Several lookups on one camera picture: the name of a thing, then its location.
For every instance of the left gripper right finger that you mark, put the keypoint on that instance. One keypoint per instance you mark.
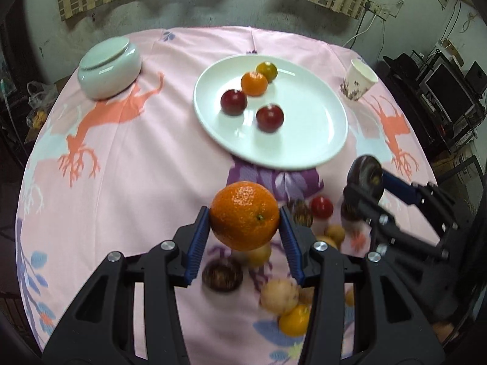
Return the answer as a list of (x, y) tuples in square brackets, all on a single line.
[(389, 327)]

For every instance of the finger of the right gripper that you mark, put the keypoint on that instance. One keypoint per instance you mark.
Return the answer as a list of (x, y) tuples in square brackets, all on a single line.
[(383, 225), (432, 202)]

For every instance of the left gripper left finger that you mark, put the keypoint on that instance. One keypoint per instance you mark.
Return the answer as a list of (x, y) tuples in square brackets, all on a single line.
[(98, 326)]

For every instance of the small tan longan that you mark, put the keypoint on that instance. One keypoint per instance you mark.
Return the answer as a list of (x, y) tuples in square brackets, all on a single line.
[(336, 233)]

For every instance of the brown passion fruit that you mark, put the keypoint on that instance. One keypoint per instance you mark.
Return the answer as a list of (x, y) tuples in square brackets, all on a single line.
[(306, 295)]

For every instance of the yellow orange oval tomato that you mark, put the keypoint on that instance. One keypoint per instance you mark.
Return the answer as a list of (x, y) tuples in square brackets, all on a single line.
[(295, 323)]

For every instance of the striped pepino melon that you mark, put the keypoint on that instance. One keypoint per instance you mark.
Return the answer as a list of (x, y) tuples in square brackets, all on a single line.
[(279, 296)]

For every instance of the green yellow round fruit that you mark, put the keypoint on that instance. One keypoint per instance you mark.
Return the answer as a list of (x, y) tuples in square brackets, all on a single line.
[(255, 258)]

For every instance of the large orange mandarin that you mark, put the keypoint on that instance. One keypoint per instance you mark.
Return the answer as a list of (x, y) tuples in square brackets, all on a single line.
[(244, 216)]

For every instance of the dark red plum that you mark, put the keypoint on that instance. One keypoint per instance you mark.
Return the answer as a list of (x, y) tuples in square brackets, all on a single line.
[(270, 118), (233, 102)]

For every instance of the small orange mandarin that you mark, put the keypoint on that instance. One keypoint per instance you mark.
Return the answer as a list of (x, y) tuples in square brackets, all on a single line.
[(254, 84)]

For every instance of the person's right hand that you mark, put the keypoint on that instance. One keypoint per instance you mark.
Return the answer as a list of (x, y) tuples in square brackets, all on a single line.
[(445, 332)]

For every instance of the black equipment rack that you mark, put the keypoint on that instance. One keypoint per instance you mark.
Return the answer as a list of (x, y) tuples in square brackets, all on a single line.
[(438, 101)]

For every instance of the white oval plate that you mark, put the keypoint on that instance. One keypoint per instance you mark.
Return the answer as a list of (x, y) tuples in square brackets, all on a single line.
[(315, 127)]

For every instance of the patterned paper cup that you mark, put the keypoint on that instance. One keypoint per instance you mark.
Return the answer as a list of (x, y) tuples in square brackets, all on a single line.
[(360, 78)]

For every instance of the pink patterned tablecloth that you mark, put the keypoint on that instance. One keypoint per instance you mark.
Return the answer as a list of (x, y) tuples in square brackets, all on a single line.
[(124, 174)]

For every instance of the plastic bag on floor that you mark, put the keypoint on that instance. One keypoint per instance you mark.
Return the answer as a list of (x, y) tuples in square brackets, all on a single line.
[(41, 99)]

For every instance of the white lidded ceramic jar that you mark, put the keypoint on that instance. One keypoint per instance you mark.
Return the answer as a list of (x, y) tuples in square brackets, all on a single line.
[(109, 67)]

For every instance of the wall power strip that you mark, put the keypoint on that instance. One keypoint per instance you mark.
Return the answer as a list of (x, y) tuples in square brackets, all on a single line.
[(381, 11)]

